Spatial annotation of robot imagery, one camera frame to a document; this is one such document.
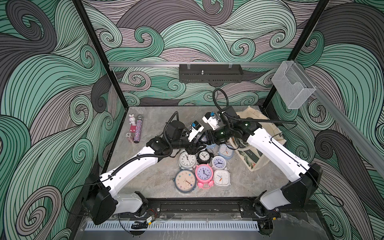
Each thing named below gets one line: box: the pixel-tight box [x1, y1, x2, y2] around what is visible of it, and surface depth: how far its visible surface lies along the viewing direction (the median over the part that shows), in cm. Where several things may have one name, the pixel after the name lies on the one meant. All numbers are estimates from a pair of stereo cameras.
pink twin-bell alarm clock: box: [195, 163, 214, 189], surface depth 83 cm
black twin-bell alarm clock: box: [197, 149, 214, 165], surface depth 90 cm
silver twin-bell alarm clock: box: [178, 150, 197, 170], surface depth 87 cm
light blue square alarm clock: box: [218, 143, 234, 160], surface depth 94 cm
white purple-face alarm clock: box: [211, 155, 230, 170], surface depth 88 cm
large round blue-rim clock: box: [172, 169, 197, 193], surface depth 82 cm
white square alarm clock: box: [213, 169, 231, 188], surface depth 83 cm
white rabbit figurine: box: [128, 114, 136, 133], surface depth 106 cm
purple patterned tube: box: [133, 114, 144, 144], surface depth 106 cm
